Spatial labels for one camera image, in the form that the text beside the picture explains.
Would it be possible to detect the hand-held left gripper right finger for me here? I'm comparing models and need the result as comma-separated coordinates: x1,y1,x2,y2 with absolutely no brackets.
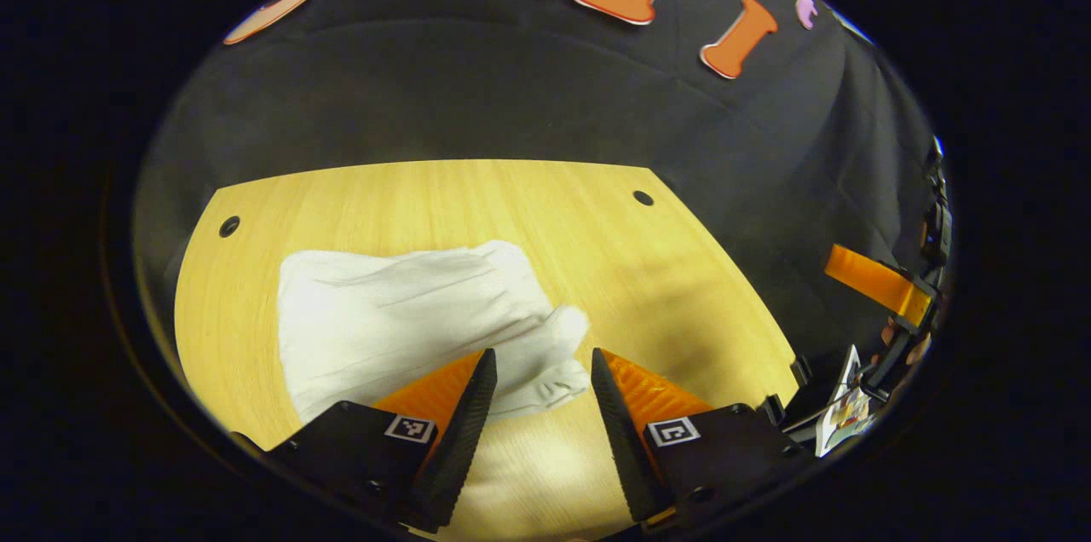
591,348,806,534

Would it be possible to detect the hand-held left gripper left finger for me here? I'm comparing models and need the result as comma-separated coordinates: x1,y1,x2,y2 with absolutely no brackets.
256,348,498,533

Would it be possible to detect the printed white card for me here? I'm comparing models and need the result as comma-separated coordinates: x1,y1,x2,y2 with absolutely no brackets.
814,346,872,458

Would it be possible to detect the black backdrop cloth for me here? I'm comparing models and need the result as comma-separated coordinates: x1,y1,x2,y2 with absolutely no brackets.
132,0,943,407

